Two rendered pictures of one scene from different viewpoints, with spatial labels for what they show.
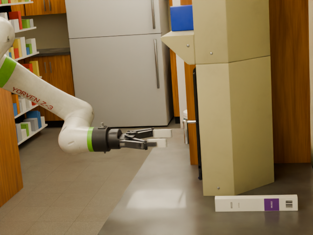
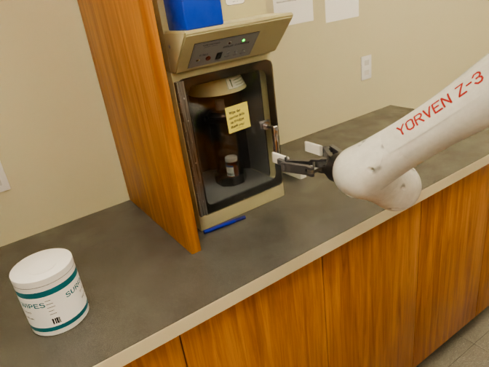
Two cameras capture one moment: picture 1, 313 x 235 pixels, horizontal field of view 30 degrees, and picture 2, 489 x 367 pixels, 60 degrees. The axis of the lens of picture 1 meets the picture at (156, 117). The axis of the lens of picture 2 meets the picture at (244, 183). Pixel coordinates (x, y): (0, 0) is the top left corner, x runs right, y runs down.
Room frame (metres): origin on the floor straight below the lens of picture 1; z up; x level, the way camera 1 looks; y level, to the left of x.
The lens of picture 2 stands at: (2.91, 0.72, 1.58)
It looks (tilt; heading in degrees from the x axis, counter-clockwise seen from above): 24 degrees down; 228
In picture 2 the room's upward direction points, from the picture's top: 8 degrees counter-clockwise
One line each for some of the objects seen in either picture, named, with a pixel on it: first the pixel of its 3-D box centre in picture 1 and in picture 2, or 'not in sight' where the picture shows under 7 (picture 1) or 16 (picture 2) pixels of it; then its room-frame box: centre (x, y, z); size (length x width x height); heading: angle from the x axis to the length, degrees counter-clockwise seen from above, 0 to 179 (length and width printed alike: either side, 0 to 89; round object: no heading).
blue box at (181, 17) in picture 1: (185, 17); (192, 7); (2.23, -0.14, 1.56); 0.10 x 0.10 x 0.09; 79
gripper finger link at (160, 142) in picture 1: (157, 143); (313, 148); (1.99, 0.00, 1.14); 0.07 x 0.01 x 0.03; 79
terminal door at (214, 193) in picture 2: (201, 117); (236, 137); (2.12, -0.17, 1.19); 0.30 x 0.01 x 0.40; 169
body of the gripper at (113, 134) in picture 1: (122, 138); (332, 165); (2.07, 0.13, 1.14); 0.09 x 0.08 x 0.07; 79
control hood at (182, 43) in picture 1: (183, 45); (232, 42); (2.13, -0.12, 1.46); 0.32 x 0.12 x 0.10; 169
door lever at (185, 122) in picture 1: (190, 131); (272, 137); (2.02, -0.12, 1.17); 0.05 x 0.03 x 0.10; 79
